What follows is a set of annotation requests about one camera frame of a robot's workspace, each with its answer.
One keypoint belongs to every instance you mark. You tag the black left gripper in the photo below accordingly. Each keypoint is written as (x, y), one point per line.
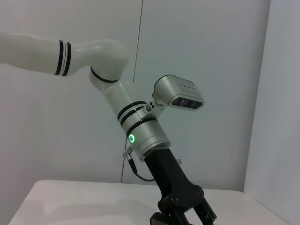
(168, 173)

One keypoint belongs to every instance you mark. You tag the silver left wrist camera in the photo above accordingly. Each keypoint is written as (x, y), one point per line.
(173, 89)

